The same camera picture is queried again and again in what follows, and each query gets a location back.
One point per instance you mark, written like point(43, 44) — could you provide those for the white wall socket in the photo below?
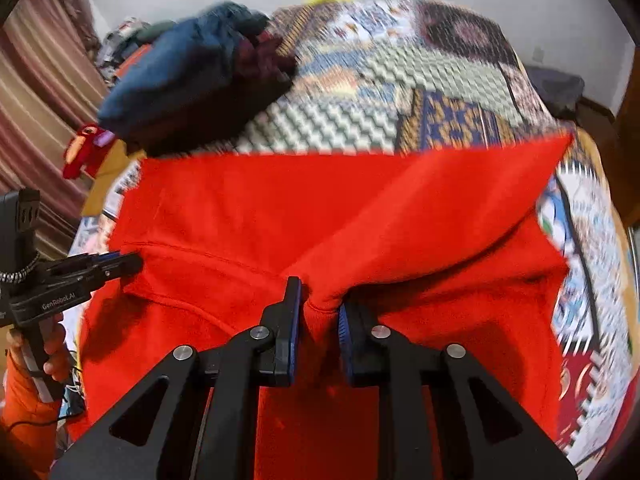
point(538, 53)

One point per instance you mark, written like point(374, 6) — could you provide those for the pile of clothes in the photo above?
point(130, 35)

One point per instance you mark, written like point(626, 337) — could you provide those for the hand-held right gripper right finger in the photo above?
point(345, 340)

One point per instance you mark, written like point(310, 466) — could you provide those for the patchwork patterned blanket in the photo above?
point(400, 85)

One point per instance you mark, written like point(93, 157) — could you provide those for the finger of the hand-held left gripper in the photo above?
point(127, 265)
point(109, 257)

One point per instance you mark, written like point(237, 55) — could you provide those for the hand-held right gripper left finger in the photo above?
point(295, 320)

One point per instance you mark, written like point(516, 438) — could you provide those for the red plush toy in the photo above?
point(82, 152)

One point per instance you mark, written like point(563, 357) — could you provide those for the red zip jacket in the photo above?
point(300, 210)

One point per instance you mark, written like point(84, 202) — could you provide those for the person's left forearm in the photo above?
point(25, 420)

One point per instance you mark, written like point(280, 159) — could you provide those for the brown wooden door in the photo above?
point(631, 125)

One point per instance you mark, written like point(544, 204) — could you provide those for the folded dark garment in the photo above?
point(240, 100)

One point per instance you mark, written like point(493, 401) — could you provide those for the folded blue jeans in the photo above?
point(180, 65)

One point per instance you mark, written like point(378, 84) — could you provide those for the striped brown curtain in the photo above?
point(40, 85)

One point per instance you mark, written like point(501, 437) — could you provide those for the person's left hand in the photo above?
point(57, 350)

